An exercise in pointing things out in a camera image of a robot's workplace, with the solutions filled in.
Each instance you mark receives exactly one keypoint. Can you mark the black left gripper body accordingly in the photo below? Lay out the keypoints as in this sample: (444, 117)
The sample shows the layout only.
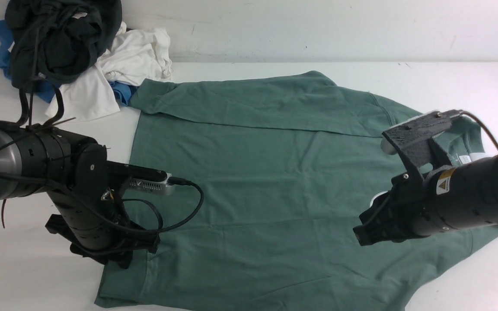
(93, 217)

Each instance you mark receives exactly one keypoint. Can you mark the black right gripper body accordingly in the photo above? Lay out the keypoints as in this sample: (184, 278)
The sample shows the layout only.
(392, 214)

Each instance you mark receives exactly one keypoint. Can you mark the green long sleeve shirt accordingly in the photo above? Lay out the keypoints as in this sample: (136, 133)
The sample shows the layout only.
(287, 165)

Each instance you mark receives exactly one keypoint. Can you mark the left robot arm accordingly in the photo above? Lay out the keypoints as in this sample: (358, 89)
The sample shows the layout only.
(34, 160)

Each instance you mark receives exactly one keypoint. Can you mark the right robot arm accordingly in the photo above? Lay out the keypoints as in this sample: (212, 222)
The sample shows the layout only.
(448, 200)

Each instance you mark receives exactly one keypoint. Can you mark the white crumpled shirt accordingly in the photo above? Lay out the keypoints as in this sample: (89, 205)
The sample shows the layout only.
(134, 56)

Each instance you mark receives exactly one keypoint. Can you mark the blue crumpled garment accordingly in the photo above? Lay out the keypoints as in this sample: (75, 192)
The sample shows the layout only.
(122, 91)

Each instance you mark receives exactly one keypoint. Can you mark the black crumpled garment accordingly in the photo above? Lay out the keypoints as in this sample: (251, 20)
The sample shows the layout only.
(59, 38)

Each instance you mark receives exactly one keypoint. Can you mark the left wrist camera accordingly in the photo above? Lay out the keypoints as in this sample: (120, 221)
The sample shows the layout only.
(123, 177)

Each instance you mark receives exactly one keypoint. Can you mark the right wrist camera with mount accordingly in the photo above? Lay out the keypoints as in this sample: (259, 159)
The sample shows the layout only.
(414, 141)

